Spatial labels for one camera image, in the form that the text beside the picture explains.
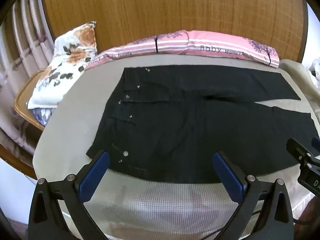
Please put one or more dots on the white crumpled cloth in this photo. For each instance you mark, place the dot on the white crumpled cloth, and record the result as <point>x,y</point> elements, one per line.
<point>316,67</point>

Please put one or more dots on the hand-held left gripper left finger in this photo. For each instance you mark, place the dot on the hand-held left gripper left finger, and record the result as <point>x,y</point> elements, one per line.
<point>96,172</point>

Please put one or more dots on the beige patterned curtain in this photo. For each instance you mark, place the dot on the beige patterned curtain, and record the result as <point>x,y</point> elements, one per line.
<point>20,42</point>

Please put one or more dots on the wooden headboard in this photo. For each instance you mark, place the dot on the wooden headboard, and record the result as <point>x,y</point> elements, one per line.
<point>162,5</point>

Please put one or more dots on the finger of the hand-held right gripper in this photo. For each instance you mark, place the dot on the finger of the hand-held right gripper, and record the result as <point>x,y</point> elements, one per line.
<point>298,150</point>

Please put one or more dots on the white floral pillow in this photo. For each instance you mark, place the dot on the white floral pillow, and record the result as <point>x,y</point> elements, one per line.
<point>67,62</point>

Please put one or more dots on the black pants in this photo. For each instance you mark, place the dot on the black pants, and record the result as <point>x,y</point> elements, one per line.
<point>175,130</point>

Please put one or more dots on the pink striped blanket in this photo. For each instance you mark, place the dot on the pink striped blanket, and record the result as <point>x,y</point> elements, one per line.
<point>212,42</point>

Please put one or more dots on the grey floral cloth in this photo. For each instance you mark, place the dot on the grey floral cloth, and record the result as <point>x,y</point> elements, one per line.
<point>41,116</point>

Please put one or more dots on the beige pillow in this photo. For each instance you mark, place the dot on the beige pillow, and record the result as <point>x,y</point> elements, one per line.
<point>297,72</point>

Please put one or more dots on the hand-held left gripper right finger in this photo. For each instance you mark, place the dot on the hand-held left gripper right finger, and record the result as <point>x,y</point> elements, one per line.
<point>226,177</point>

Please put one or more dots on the wicker chair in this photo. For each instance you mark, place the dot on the wicker chair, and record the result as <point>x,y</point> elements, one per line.
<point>22,100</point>

